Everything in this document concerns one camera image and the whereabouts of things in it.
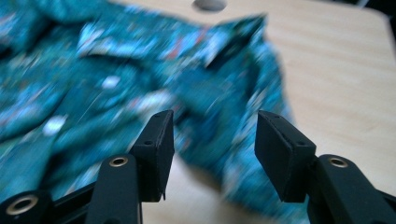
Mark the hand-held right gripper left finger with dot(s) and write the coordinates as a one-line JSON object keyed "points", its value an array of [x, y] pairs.
{"points": [[155, 155]]}

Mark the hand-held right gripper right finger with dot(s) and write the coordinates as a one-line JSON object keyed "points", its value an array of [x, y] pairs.
{"points": [[285, 158]]}

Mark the teal floral shirt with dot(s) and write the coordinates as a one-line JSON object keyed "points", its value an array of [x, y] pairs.
{"points": [[124, 93]]}

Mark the grey round table grommet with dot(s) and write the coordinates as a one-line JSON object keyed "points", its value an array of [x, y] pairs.
{"points": [[209, 4]]}

